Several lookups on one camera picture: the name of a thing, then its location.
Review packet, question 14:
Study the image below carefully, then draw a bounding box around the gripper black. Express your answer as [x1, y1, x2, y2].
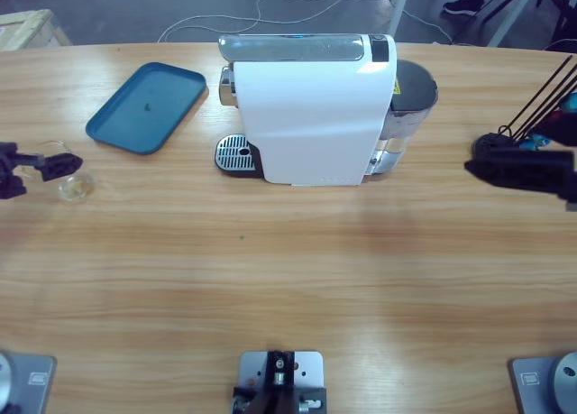
[0, 141, 85, 201]
[463, 111, 577, 212]

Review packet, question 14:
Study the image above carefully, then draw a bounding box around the black wire capsule stand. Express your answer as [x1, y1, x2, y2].
[472, 55, 577, 162]

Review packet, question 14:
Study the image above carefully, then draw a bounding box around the black chair frame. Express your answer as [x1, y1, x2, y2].
[536, 0, 577, 41]

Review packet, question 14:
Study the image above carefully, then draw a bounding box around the short white floor cable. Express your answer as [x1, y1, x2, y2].
[400, 8, 454, 45]

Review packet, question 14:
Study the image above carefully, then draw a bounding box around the arm grey base plate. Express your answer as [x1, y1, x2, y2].
[0, 351, 58, 414]
[508, 351, 577, 414]

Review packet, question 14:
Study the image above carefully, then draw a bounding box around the metal grid drip tray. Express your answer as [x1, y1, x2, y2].
[214, 133, 263, 180]

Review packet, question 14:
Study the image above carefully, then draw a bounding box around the white slanted frame leg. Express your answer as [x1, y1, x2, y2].
[488, 0, 542, 49]

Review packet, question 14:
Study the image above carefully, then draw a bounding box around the clear drinking glass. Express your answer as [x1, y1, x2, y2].
[22, 138, 96, 204]

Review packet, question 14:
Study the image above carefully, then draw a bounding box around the teal plastic serving tray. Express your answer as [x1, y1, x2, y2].
[85, 61, 209, 156]

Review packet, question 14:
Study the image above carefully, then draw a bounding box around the black sneaker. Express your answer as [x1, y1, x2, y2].
[443, 0, 480, 17]

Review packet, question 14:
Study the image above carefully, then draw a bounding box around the silver coffee machine lever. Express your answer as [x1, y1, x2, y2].
[217, 32, 367, 63]

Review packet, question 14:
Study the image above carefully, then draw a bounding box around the light wooden crate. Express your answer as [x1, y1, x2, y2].
[0, 8, 73, 52]

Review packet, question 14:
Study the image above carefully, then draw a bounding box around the long white floor cable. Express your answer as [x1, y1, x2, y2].
[157, 0, 398, 43]

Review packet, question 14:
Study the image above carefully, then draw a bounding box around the white metal post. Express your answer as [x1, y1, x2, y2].
[387, 0, 414, 39]

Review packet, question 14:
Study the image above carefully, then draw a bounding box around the white capsule coffee machine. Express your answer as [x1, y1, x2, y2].
[214, 33, 402, 189]

